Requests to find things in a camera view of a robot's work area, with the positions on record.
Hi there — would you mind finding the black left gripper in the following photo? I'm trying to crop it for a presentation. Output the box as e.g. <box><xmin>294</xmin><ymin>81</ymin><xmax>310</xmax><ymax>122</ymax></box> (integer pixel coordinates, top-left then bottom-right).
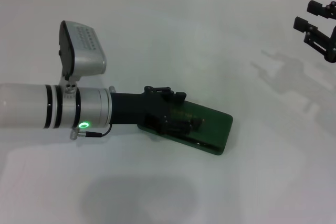
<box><xmin>109</xmin><ymin>85</ymin><xmax>206</xmax><ymax>137</ymax></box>

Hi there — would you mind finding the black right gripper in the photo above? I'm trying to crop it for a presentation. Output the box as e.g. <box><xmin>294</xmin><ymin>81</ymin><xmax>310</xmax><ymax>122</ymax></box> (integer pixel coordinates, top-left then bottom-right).
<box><xmin>292</xmin><ymin>0</ymin><xmax>336</xmax><ymax>64</ymax></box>

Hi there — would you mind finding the green glasses case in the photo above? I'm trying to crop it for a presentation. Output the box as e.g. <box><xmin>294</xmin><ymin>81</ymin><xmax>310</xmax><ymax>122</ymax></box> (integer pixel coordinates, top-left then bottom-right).
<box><xmin>137</xmin><ymin>100</ymin><xmax>234</xmax><ymax>156</ymax></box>

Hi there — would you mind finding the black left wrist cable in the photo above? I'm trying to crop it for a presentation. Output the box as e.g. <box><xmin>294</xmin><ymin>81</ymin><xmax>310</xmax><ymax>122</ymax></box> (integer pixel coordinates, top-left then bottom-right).
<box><xmin>69</xmin><ymin>123</ymin><xmax>113</xmax><ymax>141</ymax></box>

